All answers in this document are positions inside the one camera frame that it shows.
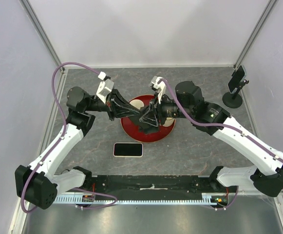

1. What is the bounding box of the yellow mug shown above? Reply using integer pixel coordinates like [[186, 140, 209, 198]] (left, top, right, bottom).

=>
[[130, 99, 145, 110]]

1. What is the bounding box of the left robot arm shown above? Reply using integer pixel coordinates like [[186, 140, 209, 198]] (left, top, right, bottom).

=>
[[15, 87, 142, 214]]

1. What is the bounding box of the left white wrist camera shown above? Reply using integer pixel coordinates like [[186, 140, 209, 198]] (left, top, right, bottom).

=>
[[96, 72, 114, 104]]

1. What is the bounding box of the red round tray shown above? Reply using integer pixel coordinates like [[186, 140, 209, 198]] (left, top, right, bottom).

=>
[[120, 95, 176, 143]]

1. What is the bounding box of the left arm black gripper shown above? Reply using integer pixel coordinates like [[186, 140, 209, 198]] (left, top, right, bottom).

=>
[[84, 86, 140, 121]]

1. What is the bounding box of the grey cable duct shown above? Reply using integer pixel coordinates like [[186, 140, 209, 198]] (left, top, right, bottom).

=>
[[54, 190, 227, 205]]

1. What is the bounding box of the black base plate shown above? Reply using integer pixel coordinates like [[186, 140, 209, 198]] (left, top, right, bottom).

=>
[[81, 175, 227, 196]]

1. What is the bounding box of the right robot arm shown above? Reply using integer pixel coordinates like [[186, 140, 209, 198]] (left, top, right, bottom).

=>
[[108, 77, 283, 197]]

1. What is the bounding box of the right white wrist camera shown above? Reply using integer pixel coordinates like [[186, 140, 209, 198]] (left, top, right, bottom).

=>
[[149, 76, 166, 104]]

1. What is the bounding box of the dark green mug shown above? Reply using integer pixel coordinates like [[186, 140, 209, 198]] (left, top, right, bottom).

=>
[[138, 123, 160, 135]]

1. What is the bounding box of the black phone clear case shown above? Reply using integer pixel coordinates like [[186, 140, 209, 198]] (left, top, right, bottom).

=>
[[228, 65, 246, 94]]

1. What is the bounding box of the cream glass mug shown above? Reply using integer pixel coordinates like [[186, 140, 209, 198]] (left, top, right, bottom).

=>
[[162, 117, 175, 127]]

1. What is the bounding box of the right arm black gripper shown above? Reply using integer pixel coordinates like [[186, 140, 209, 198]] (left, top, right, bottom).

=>
[[139, 92, 193, 127]]

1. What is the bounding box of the black phone pink case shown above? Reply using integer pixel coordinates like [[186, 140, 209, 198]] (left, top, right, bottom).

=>
[[113, 142, 144, 157]]

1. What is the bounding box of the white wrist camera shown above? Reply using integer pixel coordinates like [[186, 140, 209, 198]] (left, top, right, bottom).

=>
[[96, 72, 114, 104], [149, 76, 166, 104]]

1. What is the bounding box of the black phone stand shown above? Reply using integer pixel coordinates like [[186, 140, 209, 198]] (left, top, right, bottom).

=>
[[222, 79, 249, 109]]

